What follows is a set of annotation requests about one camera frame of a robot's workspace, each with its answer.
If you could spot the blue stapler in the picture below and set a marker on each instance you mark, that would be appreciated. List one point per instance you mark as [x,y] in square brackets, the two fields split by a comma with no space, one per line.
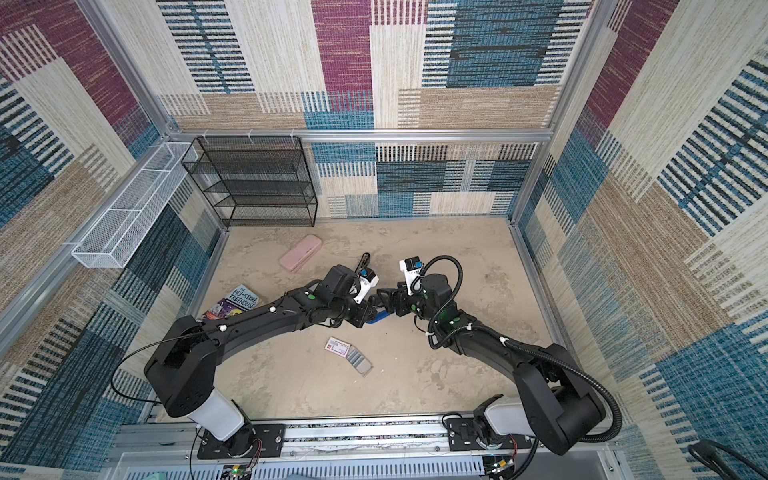
[378,314]

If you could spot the black mesh shelf rack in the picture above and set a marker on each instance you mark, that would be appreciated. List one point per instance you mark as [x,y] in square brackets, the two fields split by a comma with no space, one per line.
[254,181]

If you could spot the red white staple box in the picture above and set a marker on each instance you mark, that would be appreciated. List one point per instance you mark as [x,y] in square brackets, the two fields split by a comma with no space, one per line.
[338,347]

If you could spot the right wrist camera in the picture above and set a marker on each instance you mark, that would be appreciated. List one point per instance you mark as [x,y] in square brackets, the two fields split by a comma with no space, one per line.
[422,288]

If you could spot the aluminium front rail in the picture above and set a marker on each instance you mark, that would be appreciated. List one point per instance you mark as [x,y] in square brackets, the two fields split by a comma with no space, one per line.
[431,446]

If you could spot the colourful paperback book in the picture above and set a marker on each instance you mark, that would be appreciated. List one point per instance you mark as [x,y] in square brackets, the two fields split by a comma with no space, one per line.
[239,300]

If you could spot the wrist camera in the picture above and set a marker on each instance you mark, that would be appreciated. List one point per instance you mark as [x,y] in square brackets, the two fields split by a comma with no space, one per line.
[343,282]
[422,288]

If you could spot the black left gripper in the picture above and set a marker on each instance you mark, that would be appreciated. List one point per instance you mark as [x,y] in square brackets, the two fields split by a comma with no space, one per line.
[362,317]

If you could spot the black stapler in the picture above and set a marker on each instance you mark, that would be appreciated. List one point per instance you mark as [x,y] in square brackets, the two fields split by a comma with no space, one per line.
[363,262]

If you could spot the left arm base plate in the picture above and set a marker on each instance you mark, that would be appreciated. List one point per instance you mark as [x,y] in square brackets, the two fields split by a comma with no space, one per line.
[251,441]

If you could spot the white wire mesh basket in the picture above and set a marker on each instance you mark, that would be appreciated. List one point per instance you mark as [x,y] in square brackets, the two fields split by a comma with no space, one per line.
[114,238]

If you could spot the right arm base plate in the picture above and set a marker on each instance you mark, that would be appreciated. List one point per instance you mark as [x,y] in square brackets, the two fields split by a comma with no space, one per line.
[486,433]

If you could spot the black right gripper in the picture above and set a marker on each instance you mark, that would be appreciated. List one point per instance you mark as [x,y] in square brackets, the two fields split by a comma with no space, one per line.
[394,295]

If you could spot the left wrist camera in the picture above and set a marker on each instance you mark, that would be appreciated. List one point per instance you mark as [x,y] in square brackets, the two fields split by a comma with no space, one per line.
[343,282]

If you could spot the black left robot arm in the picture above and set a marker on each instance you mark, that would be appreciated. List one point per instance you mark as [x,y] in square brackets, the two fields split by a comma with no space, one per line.
[182,368]

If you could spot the pink pencil case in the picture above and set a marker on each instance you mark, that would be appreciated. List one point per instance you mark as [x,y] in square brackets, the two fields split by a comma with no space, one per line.
[300,253]

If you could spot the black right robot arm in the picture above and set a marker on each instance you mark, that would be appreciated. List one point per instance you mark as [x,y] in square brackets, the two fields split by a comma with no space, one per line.
[563,404]

